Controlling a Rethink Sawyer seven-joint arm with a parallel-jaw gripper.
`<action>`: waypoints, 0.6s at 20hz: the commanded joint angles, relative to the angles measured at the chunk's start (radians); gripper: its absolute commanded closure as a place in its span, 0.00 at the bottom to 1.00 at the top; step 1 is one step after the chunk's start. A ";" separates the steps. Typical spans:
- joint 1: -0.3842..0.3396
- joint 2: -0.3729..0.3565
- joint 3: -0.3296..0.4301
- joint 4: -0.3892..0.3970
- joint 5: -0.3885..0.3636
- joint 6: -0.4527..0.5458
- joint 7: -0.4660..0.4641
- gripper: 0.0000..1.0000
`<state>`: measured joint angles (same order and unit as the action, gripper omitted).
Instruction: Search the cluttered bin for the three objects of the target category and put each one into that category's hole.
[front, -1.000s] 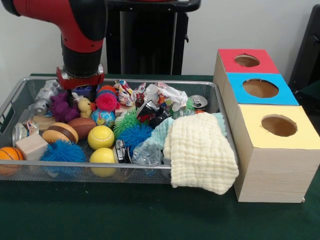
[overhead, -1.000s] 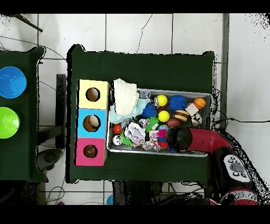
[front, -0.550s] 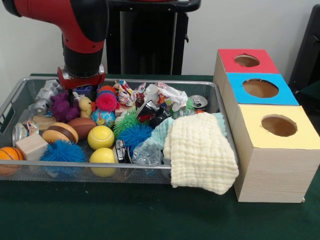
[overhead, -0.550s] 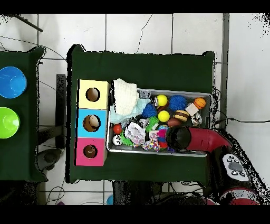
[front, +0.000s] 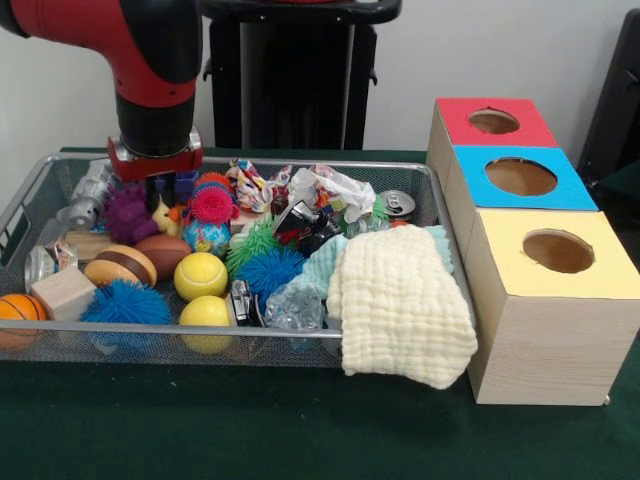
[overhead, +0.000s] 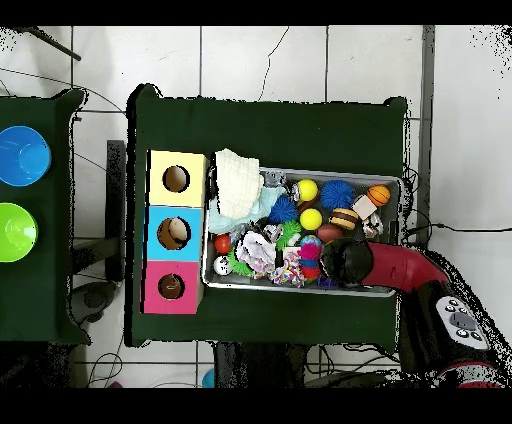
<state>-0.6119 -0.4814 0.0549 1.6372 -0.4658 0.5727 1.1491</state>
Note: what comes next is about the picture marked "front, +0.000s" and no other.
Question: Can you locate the globe print ball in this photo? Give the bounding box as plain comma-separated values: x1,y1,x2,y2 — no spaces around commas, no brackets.
180,219,232,254

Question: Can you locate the yellow foam ball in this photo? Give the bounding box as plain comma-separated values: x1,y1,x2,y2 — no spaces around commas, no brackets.
178,295,236,355
173,251,229,303

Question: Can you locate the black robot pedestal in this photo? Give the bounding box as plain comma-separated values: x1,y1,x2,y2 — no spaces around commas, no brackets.
197,0,404,150

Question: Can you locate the wooden box with three holes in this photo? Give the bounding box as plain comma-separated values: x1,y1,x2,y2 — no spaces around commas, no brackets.
426,97,640,406

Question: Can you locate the small yellow plush duck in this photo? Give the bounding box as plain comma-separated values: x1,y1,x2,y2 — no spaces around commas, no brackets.
151,197,185,237

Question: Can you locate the light blue muslin cloth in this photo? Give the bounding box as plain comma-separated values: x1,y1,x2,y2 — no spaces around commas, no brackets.
287,224,455,291

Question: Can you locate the blue spiky rubber ball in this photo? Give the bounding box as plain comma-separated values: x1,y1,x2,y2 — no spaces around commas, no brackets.
78,278,174,326

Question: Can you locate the black chair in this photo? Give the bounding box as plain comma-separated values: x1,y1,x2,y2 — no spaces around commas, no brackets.
577,8,640,201

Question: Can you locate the toy hamburger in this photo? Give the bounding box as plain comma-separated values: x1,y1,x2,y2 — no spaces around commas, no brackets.
83,244,158,289

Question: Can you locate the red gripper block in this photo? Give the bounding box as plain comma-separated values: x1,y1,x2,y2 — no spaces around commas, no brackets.
106,127,205,212

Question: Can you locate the shallow wire mesh bin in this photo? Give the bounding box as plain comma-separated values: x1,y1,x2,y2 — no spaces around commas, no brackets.
0,153,476,372

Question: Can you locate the cream muslin cloth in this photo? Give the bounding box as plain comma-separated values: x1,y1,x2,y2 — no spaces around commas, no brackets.
325,223,479,390

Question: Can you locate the purple spiky rubber ball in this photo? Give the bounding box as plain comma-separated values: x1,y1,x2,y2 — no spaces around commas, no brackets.
101,183,160,246

